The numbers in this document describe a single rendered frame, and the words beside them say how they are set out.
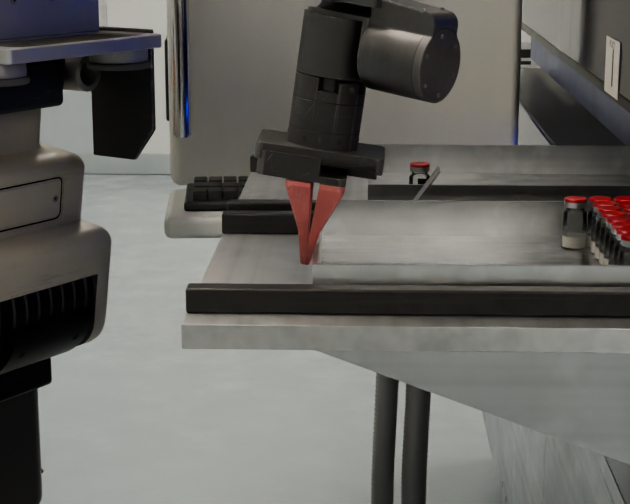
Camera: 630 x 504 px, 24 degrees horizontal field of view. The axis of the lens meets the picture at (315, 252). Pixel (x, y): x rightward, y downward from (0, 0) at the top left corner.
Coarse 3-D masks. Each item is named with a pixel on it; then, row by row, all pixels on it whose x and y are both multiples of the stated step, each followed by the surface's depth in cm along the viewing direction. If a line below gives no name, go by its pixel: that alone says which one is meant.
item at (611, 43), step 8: (608, 40) 157; (616, 40) 153; (608, 48) 157; (616, 48) 152; (608, 56) 157; (616, 56) 152; (608, 64) 157; (616, 64) 152; (608, 72) 157; (616, 72) 152; (608, 80) 157; (616, 80) 152; (608, 88) 157; (616, 88) 152; (616, 96) 152
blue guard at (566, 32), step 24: (528, 0) 238; (552, 0) 207; (576, 0) 183; (600, 0) 164; (624, 0) 149; (528, 24) 238; (552, 24) 207; (576, 24) 183; (600, 24) 164; (624, 24) 149; (576, 48) 183; (600, 48) 164; (624, 48) 149; (600, 72) 164; (624, 72) 149; (624, 96) 149
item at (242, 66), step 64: (192, 0) 201; (256, 0) 202; (320, 0) 202; (448, 0) 203; (512, 0) 204; (192, 64) 203; (256, 64) 204; (512, 64) 206; (192, 128) 205; (256, 128) 206; (384, 128) 207; (448, 128) 207; (512, 128) 208
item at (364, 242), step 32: (352, 224) 138; (384, 224) 138; (416, 224) 138; (448, 224) 138; (480, 224) 138; (512, 224) 138; (544, 224) 138; (320, 256) 126; (352, 256) 130; (384, 256) 130; (416, 256) 130; (448, 256) 130; (480, 256) 130; (512, 256) 130; (544, 256) 130; (576, 256) 130
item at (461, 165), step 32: (416, 160) 171; (448, 160) 171; (480, 160) 171; (512, 160) 171; (544, 160) 171; (576, 160) 171; (608, 160) 170; (384, 192) 146; (416, 192) 146; (448, 192) 146; (480, 192) 146; (512, 192) 146; (544, 192) 146; (576, 192) 146; (608, 192) 145
